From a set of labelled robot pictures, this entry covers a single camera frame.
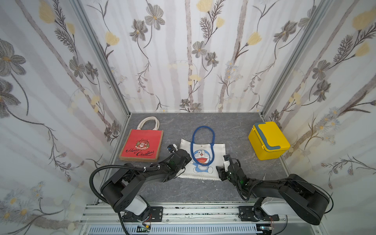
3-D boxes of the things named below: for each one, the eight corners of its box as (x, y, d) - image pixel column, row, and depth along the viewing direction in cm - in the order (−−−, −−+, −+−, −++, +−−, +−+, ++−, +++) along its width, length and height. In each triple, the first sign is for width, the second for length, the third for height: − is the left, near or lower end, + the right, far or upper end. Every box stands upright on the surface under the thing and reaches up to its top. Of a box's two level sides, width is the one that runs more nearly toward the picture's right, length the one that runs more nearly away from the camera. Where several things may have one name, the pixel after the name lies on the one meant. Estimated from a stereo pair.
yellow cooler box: (254, 163, 95) (264, 151, 83) (246, 135, 109) (253, 122, 97) (280, 163, 95) (293, 151, 83) (269, 135, 110) (278, 122, 97)
